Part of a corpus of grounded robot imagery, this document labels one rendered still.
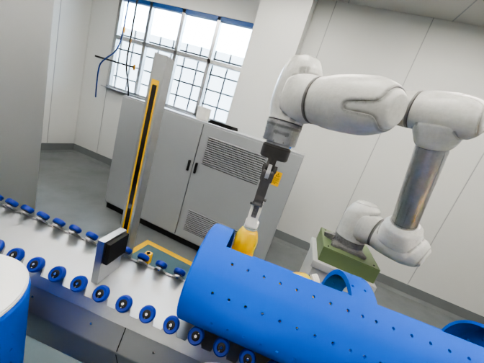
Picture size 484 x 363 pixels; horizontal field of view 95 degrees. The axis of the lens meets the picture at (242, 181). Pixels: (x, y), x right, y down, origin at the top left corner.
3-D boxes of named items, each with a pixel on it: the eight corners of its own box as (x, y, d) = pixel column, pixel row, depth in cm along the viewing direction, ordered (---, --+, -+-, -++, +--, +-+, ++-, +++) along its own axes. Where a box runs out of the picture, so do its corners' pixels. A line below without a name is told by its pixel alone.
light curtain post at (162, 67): (101, 354, 134) (162, 57, 94) (109, 358, 134) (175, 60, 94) (92, 364, 129) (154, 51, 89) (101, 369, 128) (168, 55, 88)
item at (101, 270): (113, 264, 81) (120, 227, 77) (123, 269, 80) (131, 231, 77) (90, 281, 71) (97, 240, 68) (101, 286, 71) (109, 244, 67)
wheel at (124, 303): (122, 292, 66) (119, 292, 64) (136, 298, 65) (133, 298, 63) (114, 308, 64) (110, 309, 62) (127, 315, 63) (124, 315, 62)
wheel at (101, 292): (101, 282, 67) (97, 282, 65) (114, 288, 66) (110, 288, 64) (91, 298, 65) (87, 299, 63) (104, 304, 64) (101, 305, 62)
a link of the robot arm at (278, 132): (266, 116, 53) (258, 140, 54) (304, 127, 52) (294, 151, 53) (269, 119, 62) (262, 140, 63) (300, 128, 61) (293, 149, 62)
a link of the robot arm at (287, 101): (257, 114, 57) (294, 122, 48) (276, 49, 54) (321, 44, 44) (284, 124, 64) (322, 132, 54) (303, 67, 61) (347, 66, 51)
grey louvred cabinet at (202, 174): (132, 198, 339) (153, 102, 305) (264, 258, 292) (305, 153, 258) (101, 207, 288) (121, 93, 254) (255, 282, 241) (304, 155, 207)
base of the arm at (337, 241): (322, 230, 137) (325, 222, 136) (359, 245, 132) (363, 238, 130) (323, 242, 120) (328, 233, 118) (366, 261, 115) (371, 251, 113)
